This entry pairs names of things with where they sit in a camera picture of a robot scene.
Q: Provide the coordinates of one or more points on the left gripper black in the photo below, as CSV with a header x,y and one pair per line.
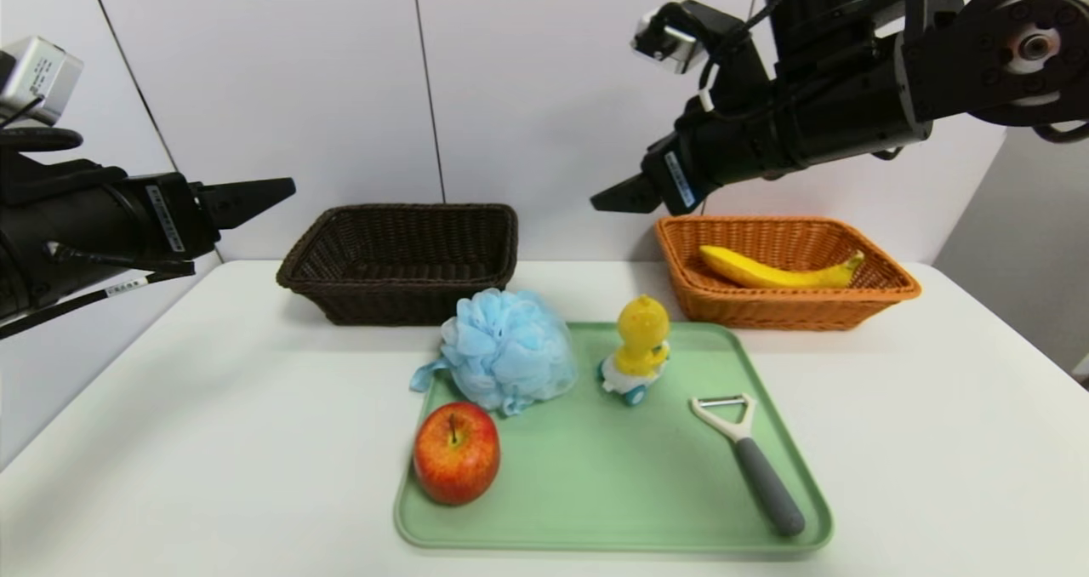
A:
x,y
173,217

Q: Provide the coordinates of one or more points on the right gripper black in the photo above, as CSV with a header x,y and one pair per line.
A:
x,y
675,179

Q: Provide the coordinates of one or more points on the yellow banana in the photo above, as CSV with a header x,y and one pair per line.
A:
x,y
757,272

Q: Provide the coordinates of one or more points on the red apple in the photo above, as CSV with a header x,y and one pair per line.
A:
x,y
455,458

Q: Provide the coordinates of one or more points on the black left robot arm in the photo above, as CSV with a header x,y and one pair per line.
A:
x,y
51,219

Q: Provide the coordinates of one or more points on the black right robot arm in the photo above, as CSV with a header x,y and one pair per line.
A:
x,y
851,109

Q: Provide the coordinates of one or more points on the dark brown wicker basket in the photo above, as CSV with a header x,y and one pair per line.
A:
x,y
340,305

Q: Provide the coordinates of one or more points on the orange wicker basket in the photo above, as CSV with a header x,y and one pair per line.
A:
x,y
766,311

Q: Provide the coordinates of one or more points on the yellow duck toy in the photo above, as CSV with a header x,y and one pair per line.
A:
x,y
641,326

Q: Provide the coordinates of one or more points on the blue mesh bath sponge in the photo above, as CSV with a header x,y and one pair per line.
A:
x,y
506,347

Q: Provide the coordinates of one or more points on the green plastic tray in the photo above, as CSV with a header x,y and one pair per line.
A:
x,y
595,475

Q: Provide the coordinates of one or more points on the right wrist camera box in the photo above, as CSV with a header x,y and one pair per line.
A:
x,y
672,37

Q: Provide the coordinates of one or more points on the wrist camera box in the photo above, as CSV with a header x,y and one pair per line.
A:
x,y
38,75
672,37

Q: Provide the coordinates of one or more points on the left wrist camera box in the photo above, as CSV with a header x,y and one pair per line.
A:
x,y
38,75

